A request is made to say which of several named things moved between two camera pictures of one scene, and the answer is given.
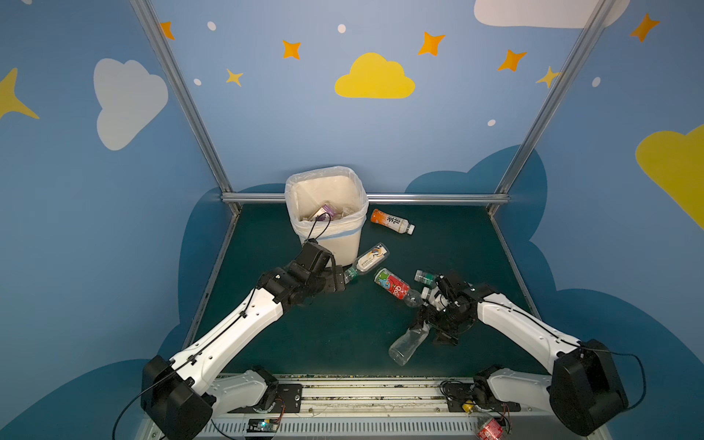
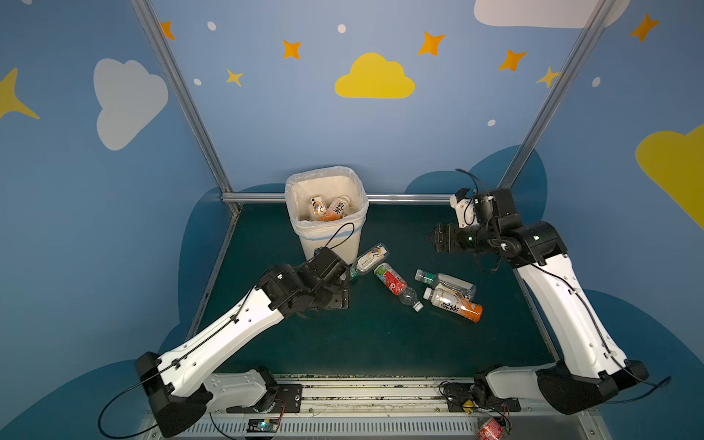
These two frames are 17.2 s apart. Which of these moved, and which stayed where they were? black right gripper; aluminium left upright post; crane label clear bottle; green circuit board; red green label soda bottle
Moved: black right gripper
Stayed: aluminium left upright post; green circuit board; crane label clear bottle; red green label soda bottle
